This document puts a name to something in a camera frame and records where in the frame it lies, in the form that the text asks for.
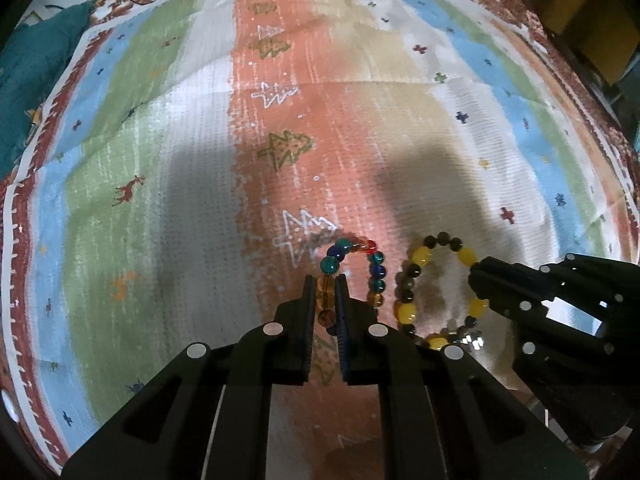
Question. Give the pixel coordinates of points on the striped printed cloth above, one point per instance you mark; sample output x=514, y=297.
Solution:
x=200, y=160

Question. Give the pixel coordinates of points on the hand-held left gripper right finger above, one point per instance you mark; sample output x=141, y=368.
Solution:
x=342, y=320

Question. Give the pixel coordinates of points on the teal pillow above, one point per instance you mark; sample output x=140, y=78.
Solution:
x=40, y=60

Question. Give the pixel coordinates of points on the dark bedside furniture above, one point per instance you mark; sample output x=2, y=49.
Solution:
x=615, y=105

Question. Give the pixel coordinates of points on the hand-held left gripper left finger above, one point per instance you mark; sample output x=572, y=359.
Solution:
x=310, y=320

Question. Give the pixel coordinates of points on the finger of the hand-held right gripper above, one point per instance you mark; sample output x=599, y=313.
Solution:
x=505, y=272
x=530, y=330

